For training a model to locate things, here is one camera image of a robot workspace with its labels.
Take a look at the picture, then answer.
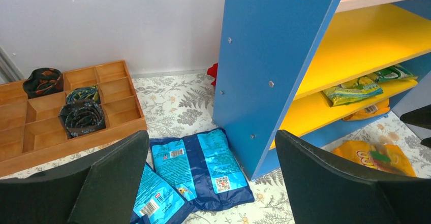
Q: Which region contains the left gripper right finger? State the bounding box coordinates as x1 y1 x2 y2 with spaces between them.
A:
275 130 430 223

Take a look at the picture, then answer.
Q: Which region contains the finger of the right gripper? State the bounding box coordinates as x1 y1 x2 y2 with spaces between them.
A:
400 105 430 130

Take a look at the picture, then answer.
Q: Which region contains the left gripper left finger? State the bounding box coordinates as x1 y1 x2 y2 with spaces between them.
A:
1 131 149 223

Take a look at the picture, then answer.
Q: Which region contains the orange mango candy bag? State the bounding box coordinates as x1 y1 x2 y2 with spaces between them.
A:
332 141 416 177

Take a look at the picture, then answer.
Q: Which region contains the yellow green Fox's candy bag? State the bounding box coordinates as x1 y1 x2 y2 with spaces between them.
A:
322 76 383 106

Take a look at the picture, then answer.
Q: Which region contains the orange candy bag under shelf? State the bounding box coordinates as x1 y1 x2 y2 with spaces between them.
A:
342 99 390 121

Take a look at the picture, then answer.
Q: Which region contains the blue candy bag middle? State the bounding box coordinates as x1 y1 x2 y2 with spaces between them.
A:
130 164 195 224

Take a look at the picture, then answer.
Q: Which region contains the blue candy bag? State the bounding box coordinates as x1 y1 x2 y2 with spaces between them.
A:
130 164 195 224
150 128 255 211

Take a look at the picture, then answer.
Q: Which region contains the blue candy bag right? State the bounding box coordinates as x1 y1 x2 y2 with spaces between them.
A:
150 128 255 211

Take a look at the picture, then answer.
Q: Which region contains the blue shelf unit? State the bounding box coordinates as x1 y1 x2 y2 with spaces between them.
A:
213 0 430 180

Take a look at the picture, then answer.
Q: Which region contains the red object behind shelf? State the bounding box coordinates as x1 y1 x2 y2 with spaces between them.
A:
206 62 219 87

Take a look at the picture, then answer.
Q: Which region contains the black tape roll front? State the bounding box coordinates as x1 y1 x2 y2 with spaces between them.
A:
58 100 106 139

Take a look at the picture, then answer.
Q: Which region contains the black tape roll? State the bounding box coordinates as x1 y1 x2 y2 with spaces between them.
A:
58 100 106 139
66 85 101 104
22 68 64 99

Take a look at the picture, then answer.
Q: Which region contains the black tape roll middle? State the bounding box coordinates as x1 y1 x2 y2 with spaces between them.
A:
66 85 101 104

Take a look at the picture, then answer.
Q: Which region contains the black tape roll back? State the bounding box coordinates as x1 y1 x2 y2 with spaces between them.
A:
22 68 64 99

